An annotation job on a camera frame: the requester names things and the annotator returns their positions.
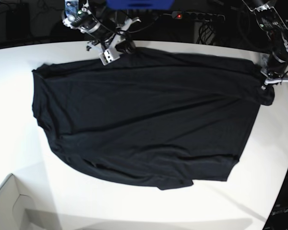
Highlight white cardboard box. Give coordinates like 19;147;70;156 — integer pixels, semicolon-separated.
0;173;63;230

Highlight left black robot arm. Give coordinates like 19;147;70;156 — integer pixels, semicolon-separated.
243;0;288;90

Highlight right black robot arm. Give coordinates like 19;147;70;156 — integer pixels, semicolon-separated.
62;0;141;54

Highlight blue plastic bin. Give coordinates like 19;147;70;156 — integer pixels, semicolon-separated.
106;0;174;10

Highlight grey cables on floor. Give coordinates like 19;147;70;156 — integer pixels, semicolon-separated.
110;9;164;38

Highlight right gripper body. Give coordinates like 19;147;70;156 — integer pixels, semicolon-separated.
85;17;141;55

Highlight black power strip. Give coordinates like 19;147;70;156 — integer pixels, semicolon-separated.
171;11;226;23

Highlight black t-shirt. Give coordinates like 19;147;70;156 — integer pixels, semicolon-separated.
32;48;275;190

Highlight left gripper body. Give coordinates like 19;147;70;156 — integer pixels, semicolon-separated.
260;54;288;90

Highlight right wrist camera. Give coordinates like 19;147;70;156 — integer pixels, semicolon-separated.
99;48;120;66

